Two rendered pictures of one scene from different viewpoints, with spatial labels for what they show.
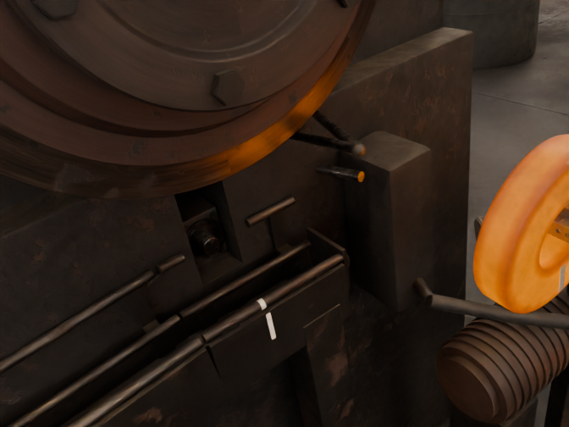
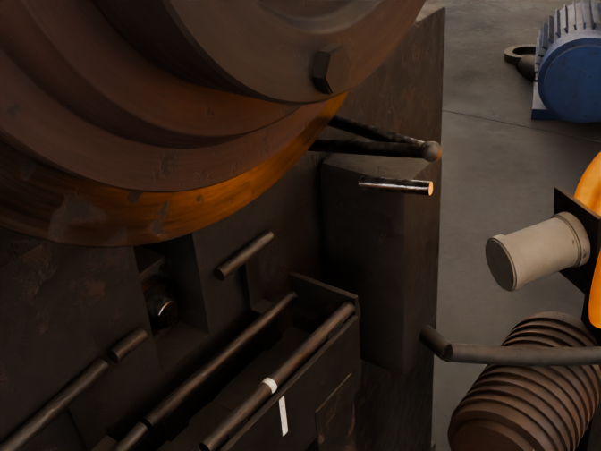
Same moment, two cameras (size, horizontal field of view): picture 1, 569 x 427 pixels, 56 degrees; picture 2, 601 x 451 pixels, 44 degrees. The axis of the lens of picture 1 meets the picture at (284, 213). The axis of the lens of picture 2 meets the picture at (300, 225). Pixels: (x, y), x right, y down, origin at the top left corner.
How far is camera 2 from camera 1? 0.18 m
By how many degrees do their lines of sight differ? 18
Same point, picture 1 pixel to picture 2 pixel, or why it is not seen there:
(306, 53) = (398, 24)
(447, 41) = (421, 17)
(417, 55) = not seen: hidden behind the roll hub
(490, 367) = (529, 426)
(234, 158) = (257, 176)
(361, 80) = not seen: hidden behind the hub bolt
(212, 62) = (316, 33)
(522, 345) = (554, 392)
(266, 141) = (289, 150)
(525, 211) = not seen: outside the picture
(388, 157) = (394, 166)
